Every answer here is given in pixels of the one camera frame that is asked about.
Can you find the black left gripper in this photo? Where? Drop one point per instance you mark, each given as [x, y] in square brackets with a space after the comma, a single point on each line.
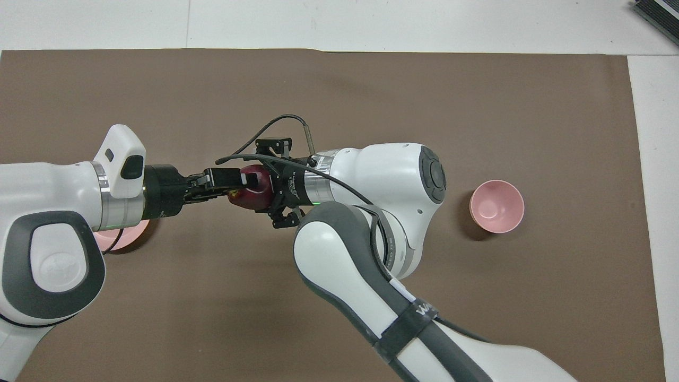
[164, 191]

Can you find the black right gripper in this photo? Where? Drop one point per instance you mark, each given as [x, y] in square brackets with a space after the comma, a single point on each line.
[294, 183]

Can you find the dark red apple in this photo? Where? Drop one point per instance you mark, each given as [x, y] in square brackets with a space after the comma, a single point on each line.
[252, 199]

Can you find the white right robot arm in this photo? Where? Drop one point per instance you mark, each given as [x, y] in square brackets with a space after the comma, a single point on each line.
[382, 175]

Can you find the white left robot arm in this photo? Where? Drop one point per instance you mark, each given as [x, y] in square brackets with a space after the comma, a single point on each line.
[48, 212]

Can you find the pink plate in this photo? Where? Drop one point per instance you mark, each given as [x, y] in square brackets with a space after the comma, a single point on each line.
[130, 236]

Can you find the small pink bowl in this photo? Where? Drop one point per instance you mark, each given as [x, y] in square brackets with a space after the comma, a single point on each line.
[497, 207]

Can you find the brown table mat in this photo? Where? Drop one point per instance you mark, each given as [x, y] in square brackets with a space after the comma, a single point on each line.
[318, 90]

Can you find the dark striped object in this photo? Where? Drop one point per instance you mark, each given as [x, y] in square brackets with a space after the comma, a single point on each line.
[660, 16]

